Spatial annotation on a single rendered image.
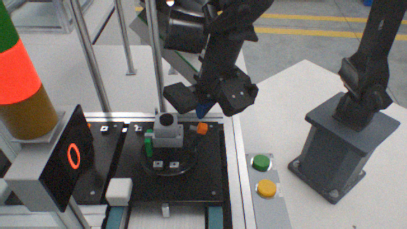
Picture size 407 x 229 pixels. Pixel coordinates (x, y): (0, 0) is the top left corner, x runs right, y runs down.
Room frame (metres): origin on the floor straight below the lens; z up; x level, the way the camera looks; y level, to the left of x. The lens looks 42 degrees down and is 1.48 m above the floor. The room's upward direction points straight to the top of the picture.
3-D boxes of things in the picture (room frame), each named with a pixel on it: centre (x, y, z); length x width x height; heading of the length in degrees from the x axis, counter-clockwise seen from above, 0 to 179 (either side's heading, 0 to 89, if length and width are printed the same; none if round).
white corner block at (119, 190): (0.32, 0.17, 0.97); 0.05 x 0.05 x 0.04; 0
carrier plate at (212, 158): (0.42, 0.07, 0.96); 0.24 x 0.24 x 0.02; 0
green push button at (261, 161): (0.40, -0.14, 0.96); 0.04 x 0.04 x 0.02
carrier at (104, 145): (0.42, 0.33, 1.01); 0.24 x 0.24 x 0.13; 0
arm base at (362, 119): (0.45, -0.34, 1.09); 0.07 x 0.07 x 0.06; 37
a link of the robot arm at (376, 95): (0.45, -0.34, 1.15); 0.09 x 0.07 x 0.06; 5
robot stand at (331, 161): (0.45, -0.34, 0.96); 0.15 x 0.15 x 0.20; 37
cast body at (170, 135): (0.42, 0.08, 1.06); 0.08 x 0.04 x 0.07; 90
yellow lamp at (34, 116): (0.23, 0.19, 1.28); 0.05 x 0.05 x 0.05
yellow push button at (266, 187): (0.33, -0.14, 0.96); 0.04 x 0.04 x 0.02
